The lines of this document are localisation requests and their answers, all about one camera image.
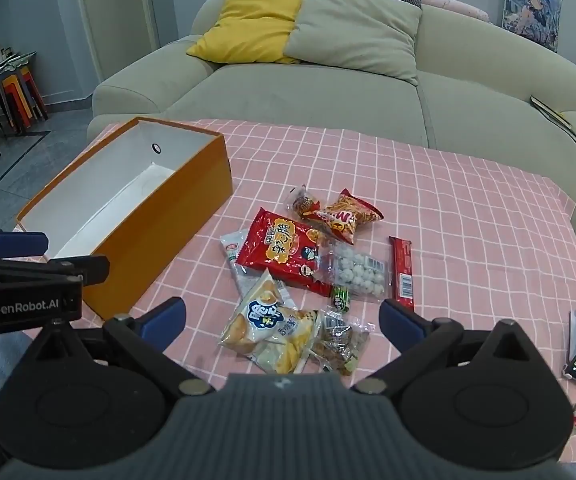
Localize clear brown snack bag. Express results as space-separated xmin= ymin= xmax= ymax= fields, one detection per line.
xmin=310 ymin=311 xmax=374 ymax=376

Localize green sausage stick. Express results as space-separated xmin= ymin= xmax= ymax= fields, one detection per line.
xmin=330 ymin=285 xmax=351 ymax=314

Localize red chocolate bar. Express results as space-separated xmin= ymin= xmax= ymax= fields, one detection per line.
xmin=389 ymin=236 xmax=415 ymax=311

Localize clear bag white balls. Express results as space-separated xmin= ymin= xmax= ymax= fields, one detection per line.
xmin=318 ymin=240 xmax=391 ymax=301

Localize white snack packet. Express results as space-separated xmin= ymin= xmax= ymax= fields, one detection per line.
xmin=220 ymin=230 xmax=260 ymax=297

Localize yellow white cracker bag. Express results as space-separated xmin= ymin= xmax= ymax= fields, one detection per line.
xmin=218 ymin=270 xmax=320 ymax=375

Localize orange fries snack bag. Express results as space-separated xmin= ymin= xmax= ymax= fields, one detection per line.
xmin=300 ymin=188 xmax=384 ymax=245

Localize red chips bag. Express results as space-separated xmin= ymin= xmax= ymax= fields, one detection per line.
xmin=236 ymin=208 xmax=332 ymax=297

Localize small clear nut snack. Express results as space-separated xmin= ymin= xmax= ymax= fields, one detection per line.
xmin=287 ymin=185 xmax=322 ymax=221

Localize book on sofa arm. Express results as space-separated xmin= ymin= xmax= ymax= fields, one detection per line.
xmin=529 ymin=96 xmax=576 ymax=142

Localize orange cardboard box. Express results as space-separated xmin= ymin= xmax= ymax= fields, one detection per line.
xmin=17 ymin=117 xmax=233 ymax=320

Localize pink checkered tablecloth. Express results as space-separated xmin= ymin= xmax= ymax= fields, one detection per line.
xmin=12 ymin=118 xmax=576 ymax=466

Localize stacked colourful stools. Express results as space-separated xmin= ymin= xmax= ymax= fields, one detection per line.
xmin=0 ymin=65 xmax=48 ymax=133

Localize beige sofa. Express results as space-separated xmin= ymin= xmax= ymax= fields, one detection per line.
xmin=87 ymin=0 xmax=576 ymax=232

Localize white door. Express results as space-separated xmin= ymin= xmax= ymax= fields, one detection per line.
xmin=79 ymin=0 xmax=159 ymax=80

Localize yellow cushion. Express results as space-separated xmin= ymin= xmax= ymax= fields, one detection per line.
xmin=186 ymin=0 xmax=303 ymax=64

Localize beige cushion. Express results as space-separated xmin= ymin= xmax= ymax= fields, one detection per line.
xmin=284 ymin=0 xmax=422 ymax=86

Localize pink blanket behind sofa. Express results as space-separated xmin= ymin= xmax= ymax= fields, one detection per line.
xmin=422 ymin=0 xmax=490 ymax=23

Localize anime wall poster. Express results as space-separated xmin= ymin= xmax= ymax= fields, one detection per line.
xmin=502 ymin=0 xmax=562 ymax=52

